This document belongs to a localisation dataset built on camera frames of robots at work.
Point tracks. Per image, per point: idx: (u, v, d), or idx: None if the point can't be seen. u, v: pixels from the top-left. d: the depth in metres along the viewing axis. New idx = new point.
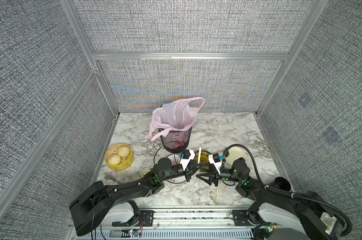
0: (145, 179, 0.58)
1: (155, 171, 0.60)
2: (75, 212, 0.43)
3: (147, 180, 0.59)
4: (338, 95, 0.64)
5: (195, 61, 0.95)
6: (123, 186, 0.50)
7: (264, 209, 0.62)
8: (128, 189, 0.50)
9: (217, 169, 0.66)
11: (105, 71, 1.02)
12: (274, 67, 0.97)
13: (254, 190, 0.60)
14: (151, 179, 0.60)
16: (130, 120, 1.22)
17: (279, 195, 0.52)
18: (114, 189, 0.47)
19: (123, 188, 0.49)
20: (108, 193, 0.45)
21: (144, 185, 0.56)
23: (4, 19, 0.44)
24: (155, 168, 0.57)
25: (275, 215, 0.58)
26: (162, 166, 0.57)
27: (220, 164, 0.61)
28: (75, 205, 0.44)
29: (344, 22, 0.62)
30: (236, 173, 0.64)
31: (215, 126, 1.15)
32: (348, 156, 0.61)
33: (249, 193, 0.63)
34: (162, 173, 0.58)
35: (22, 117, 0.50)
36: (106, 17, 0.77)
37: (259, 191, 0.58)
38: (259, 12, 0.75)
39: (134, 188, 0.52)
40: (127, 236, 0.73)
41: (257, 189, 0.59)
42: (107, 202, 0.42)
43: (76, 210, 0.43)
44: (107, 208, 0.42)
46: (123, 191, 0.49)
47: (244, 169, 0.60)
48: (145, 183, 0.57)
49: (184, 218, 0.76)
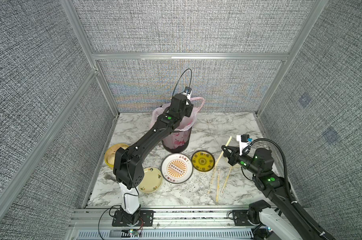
0: (158, 125, 0.57)
1: (175, 107, 0.63)
2: (122, 178, 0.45)
3: (161, 123, 0.58)
4: (338, 95, 0.64)
5: (195, 61, 0.96)
6: (142, 140, 0.52)
7: (267, 214, 0.62)
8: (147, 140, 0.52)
9: (240, 149, 0.64)
11: (105, 71, 1.02)
12: (274, 67, 0.97)
13: (275, 193, 0.53)
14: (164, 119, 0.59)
16: (130, 120, 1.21)
17: (303, 218, 0.46)
18: (135, 146, 0.50)
19: (142, 142, 0.51)
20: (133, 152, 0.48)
21: (159, 128, 0.56)
23: (4, 19, 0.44)
24: (174, 104, 0.62)
25: (272, 221, 0.59)
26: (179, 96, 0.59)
27: (245, 144, 0.68)
28: (117, 172, 0.51)
29: (344, 22, 0.62)
30: (257, 159, 0.58)
31: (215, 126, 1.15)
32: (348, 156, 0.61)
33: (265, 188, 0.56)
34: (182, 103, 0.62)
35: (22, 117, 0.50)
36: (106, 17, 0.77)
37: (283, 200, 0.51)
38: (259, 12, 0.75)
39: (157, 136, 0.54)
40: (127, 236, 0.73)
41: (280, 197, 0.52)
42: (135, 159, 0.46)
43: (122, 174, 0.51)
44: (139, 163, 0.46)
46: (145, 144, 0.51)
47: (267, 158, 0.54)
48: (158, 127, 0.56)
49: (184, 218, 0.76)
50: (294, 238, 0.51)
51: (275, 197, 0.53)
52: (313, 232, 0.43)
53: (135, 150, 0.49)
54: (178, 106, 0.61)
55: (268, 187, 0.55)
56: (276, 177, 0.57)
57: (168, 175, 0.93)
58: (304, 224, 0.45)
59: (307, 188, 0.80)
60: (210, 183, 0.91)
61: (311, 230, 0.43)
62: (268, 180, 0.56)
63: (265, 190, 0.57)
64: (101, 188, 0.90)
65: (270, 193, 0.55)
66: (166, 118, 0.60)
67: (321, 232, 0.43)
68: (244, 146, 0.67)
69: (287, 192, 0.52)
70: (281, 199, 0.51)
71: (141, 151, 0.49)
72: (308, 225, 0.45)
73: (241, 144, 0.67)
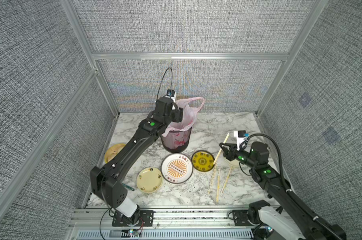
0: (140, 134, 0.50)
1: (159, 111, 0.56)
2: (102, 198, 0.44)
3: (143, 131, 0.51)
4: (338, 95, 0.64)
5: (195, 61, 0.96)
6: (120, 156, 0.45)
7: (266, 211, 0.62)
8: (126, 155, 0.46)
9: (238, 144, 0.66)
11: (105, 71, 1.02)
12: (274, 67, 0.97)
13: (271, 184, 0.54)
14: (146, 125, 0.52)
16: (130, 120, 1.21)
17: (298, 206, 0.46)
18: (112, 164, 0.44)
19: (121, 158, 0.45)
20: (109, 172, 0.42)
21: (140, 139, 0.49)
23: (4, 19, 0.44)
24: (159, 108, 0.55)
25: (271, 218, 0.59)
26: (165, 99, 0.53)
27: (242, 140, 0.70)
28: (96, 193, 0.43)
29: (344, 22, 0.62)
30: (253, 152, 0.61)
31: (215, 126, 1.15)
32: (348, 156, 0.61)
33: (262, 180, 0.58)
34: (168, 106, 0.55)
35: (22, 117, 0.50)
36: (106, 17, 0.77)
37: (278, 189, 0.52)
38: (259, 12, 0.75)
39: (138, 147, 0.48)
40: (127, 236, 0.73)
41: (275, 186, 0.53)
42: (112, 180, 0.41)
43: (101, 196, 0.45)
44: (117, 184, 0.41)
46: (123, 160, 0.45)
47: (262, 151, 0.57)
48: (140, 138, 0.49)
49: (184, 218, 0.76)
50: (291, 229, 0.51)
51: (270, 187, 0.55)
52: (307, 217, 0.44)
53: (112, 170, 0.43)
54: (164, 109, 0.54)
55: (265, 179, 0.56)
56: (273, 171, 0.57)
57: (168, 175, 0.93)
58: (298, 211, 0.46)
59: (307, 188, 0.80)
60: (210, 183, 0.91)
61: (306, 216, 0.44)
62: (264, 171, 0.58)
63: (260, 182, 0.60)
64: None
65: (267, 184, 0.56)
66: (147, 124, 0.53)
67: (315, 217, 0.43)
68: (241, 141, 0.69)
69: (282, 183, 0.53)
70: (276, 188, 0.53)
71: (118, 169, 0.43)
72: (302, 211, 0.45)
73: (239, 139, 0.70)
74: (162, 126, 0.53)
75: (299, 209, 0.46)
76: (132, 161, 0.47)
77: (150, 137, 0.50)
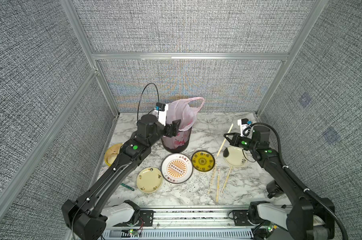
0: (122, 159, 0.47)
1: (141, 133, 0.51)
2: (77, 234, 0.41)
3: (125, 155, 0.47)
4: (338, 95, 0.64)
5: (195, 62, 0.96)
6: (97, 186, 0.42)
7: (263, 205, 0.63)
8: (103, 186, 0.42)
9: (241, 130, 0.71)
11: (105, 71, 1.02)
12: (274, 67, 0.97)
13: (269, 162, 0.56)
14: (128, 149, 0.49)
16: (130, 120, 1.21)
17: (291, 180, 0.47)
18: (87, 197, 0.40)
19: (97, 188, 0.41)
20: (83, 207, 0.38)
21: (122, 164, 0.46)
23: (4, 19, 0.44)
24: (140, 130, 0.51)
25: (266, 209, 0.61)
26: (146, 121, 0.48)
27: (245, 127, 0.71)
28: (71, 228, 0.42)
29: (344, 22, 0.62)
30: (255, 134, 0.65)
31: (215, 126, 1.15)
32: (348, 156, 0.61)
33: (261, 159, 0.60)
34: (150, 127, 0.50)
35: (22, 117, 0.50)
36: (106, 17, 0.77)
37: (275, 165, 0.54)
38: (259, 12, 0.75)
39: (119, 174, 0.44)
40: (127, 235, 0.73)
41: (272, 163, 0.55)
42: (84, 217, 0.37)
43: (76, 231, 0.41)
44: (90, 219, 0.37)
46: (99, 192, 0.41)
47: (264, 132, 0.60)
48: (121, 163, 0.46)
49: (184, 218, 0.76)
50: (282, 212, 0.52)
51: (268, 164, 0.56)
52: (298, 189, 0.45)
53: (86, 204, 0.39)
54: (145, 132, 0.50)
55: (264, 158, 0.58)
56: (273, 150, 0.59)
57: (168, 175, 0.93)
58: (291, 184, 0.47)
59: None
60: (210, 183, 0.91)
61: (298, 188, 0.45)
62: (265, 151, 0.59)
63: (260, 161, 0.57)
64: None
65: (265, 162, 0.58)
66: (129, 148, 0.49)
67: (305, 189, 0.44)
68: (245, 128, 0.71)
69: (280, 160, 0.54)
70: (273, 165, 0.54)
71: (93, 202, 0.39)
72: (294, 184, 0.46)
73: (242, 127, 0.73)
74: (146, 148, 0.50)
75: (293, 183, 0.47)
76: (110, 191, 0.43)
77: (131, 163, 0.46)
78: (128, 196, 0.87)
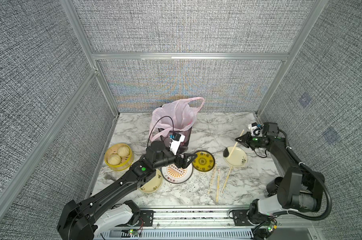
0: (129, 176, 0.52)
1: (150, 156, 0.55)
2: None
3: (131, 175, 0.52)
4: (338, 95, 0.64)
5: (195, 62, 0.96)
6: (101, 194, 0.45)
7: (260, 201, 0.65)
8: (107, 196, 0.45)
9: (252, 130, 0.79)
11: (105, 71, 1.02)
12: (274, 67, 0.97)
13: (276, 144, 0.60)
14: (136, 169, 0.54)
16: (130, 120, 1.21)
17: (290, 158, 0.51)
18: (90, 202, 0.43)
19: (101, 196, 0.45)
20: (84, 211, 0.41)
21: (127, 182, 0.50)
23: (4, 19, 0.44)
24: (150, 153, 0.54)
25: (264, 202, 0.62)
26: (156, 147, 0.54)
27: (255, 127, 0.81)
28: (59, 231, 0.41)
29: (344, 22, 0.62)
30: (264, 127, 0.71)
31: (215, 126, 1.15)
32: (348, 156, 0.61)
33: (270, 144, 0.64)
34: (157, 154, 0.54)
35: (22, 117, 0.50)
36: (106, 17, 0.77)
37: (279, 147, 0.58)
38: (259, 12, 0.75)
39: (121, 191, 0.47)
40: (127, 236, 0.73)
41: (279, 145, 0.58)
42: (82, 220, 0.39)
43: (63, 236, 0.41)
44: (86, 225, 0.38)
46: (102, 200, 0.44)
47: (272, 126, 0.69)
48: (127, 180, 0.50)
49: (184, 218, 0.76)
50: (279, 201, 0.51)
51: (275, 146, 0.61)
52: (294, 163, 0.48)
53: (87, 208, 0.42)
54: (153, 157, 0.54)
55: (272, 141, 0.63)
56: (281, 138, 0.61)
57: (168, 175, 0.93)
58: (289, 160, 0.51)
59: None
60: (210, 183, 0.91)
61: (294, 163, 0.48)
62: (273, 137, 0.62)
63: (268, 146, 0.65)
64: (101, 188, 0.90)
65: (272, 145, 0.62)
66: (138, 168, 0.55)
67: (300, 163, 0.48)
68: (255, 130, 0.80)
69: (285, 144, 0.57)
70: (279, 146, 0.58)
71: (94, 209, 0.42)
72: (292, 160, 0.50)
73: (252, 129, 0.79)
74: (152, 173, 0.55)
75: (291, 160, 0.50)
76: (111, 203, 0.46)
77: (136, 183, 0.51)
78: (128, 196, 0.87)
